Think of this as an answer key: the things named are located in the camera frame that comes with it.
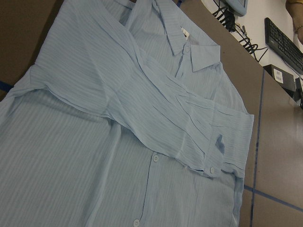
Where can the light blue button-up shirt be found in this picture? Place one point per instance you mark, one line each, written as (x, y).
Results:
(126, 119)

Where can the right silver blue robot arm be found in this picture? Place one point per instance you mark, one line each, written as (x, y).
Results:
(238, 6)

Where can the black labelled box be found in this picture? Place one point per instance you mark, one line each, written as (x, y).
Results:
(283, 78)

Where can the black keyboard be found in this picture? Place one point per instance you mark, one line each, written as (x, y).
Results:
(283, 46)

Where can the person in yellow shirt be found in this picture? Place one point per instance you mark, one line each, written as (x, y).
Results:
(295, 10)

